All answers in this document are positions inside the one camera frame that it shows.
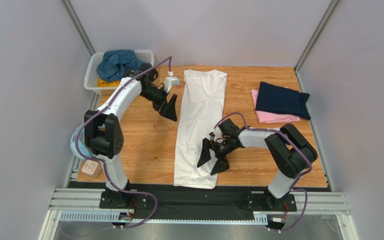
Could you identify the folded pink t-shirt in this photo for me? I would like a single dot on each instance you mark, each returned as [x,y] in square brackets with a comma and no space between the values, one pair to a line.
[272,116]

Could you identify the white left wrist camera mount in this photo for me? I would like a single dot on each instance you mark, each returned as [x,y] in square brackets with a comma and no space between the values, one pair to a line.
[171,81]

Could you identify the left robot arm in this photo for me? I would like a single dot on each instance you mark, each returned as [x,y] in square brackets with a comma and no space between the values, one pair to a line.
[104,137]

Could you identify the white plastic laundry basket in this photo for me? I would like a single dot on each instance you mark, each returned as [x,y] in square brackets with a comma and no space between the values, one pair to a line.
[91,76]

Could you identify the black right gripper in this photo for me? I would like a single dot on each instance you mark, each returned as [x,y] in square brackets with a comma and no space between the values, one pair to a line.
[214,151]

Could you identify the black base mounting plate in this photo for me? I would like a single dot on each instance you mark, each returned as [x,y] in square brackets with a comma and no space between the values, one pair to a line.
[168,202]

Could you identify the folded navy t-shirt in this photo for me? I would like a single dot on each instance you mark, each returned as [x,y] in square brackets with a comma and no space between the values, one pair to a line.
[300,110]

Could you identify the white t-shirt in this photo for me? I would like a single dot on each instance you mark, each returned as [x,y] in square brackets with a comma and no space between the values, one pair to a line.
[201,108]

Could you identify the beige power strip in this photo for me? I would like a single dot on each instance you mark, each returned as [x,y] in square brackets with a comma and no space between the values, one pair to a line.
[91,168]

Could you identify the crumpled blue t-shirt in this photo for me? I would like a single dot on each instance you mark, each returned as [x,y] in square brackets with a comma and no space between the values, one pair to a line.
[116,62]

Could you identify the corner aluminium post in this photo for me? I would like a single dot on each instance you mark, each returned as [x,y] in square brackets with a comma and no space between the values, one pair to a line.
[75,20]
[326,17]

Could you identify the light blue plastic object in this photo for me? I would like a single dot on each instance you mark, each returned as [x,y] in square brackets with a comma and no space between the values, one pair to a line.
[78,146]

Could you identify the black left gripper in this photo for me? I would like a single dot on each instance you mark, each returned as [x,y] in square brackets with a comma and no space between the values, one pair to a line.
[168,110]

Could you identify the left corner aluminium post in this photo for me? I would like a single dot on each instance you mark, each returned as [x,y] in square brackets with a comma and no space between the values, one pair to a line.
[75,20]

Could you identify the yellow t-shirt in basket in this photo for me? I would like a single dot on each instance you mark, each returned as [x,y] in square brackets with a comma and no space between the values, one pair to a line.
[105,84]

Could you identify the right corner aluminium post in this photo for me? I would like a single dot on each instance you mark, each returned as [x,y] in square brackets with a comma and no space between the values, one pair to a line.
[326,17]

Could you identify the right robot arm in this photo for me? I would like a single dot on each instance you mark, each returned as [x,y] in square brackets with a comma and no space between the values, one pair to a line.
[291,152]

